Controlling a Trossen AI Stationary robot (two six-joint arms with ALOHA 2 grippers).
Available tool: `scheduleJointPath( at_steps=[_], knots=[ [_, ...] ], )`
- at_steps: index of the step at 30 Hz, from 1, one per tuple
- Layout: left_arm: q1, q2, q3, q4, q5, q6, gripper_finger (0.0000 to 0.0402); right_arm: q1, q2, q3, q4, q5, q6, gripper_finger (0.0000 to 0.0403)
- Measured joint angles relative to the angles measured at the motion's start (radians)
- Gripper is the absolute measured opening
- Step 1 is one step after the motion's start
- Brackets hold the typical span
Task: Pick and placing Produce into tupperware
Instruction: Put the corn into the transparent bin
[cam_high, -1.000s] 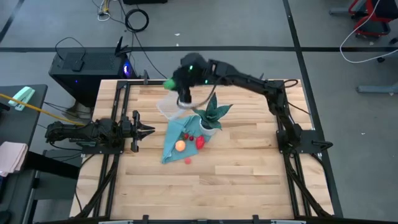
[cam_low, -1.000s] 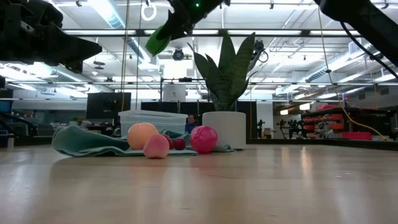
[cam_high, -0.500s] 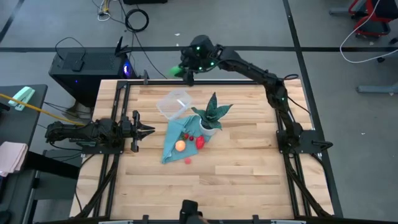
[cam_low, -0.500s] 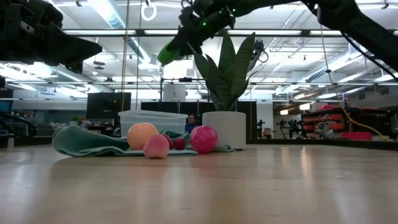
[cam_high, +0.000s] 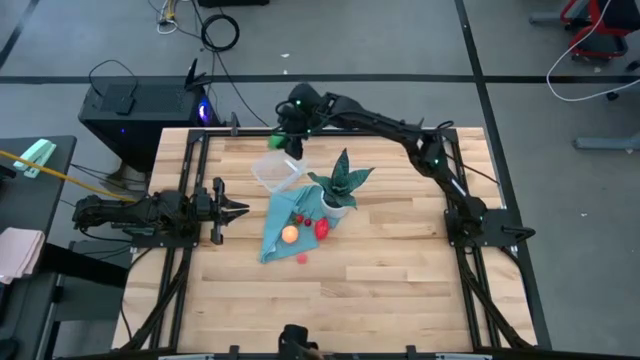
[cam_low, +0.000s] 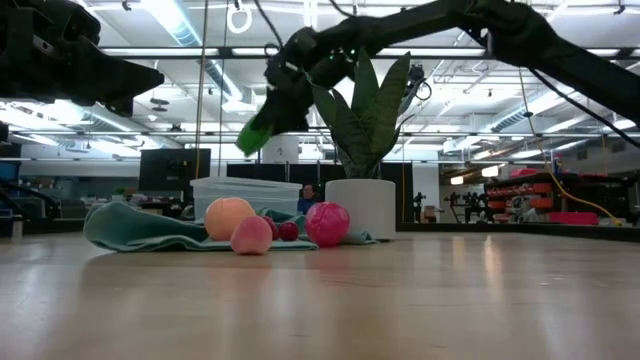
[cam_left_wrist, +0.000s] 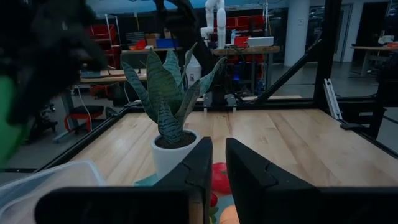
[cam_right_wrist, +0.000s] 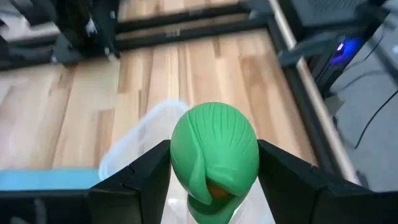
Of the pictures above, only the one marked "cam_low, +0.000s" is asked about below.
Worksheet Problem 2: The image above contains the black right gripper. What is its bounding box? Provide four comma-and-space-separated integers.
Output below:
251, 27, 364, 136

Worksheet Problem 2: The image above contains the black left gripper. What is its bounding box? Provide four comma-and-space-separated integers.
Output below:
0, 0, 165, 117

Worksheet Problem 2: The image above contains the green toy vegetable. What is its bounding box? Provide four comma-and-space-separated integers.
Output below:
236, 115, 275, 157

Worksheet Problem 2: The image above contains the small red cherry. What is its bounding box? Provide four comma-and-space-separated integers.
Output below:
260, 215, 281, 242
278, 220, 300, 243

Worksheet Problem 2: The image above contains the magenta round toy fruit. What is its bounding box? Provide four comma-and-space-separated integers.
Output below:
304, 201, 351, 249

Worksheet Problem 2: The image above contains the orange toy fruit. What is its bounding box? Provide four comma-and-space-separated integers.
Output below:
203, 196, 257, 243

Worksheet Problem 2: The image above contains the pink toy peach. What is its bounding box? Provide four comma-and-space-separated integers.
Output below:
229, 214, 274, 257

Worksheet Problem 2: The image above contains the clear plastic tupperware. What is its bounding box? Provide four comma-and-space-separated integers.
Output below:
189, 176, 304, 221

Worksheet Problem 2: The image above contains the green snake plant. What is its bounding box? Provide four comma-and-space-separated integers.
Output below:
302, 48, 416, 180

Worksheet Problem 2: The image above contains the person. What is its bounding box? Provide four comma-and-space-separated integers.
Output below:
297, 183, 320, 216

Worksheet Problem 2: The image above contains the black monitor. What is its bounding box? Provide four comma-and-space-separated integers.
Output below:
138, 148, 212, 192

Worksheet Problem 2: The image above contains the white plant pot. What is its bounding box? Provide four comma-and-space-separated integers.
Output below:
324, 178, 397, 241

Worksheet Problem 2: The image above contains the teal cloth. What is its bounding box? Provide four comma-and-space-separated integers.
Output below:
83, 201, 377, 253

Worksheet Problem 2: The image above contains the red storage shelf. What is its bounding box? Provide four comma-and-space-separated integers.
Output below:
483, 168, 640, 226

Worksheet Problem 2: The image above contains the thin hanging cord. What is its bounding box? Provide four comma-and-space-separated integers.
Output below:
194, 0, 209, 179

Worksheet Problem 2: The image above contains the white hanging ring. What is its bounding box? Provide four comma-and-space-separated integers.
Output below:
226, 2, 254, 35

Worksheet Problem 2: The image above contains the black hanging camera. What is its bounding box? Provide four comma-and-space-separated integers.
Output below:
407, 63, 432, 101

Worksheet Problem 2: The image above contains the black partition wall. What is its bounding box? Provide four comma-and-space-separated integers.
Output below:
227, 162, 415, 224

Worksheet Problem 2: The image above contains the yellow cable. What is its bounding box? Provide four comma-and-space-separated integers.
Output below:
518, 69, 624, 227

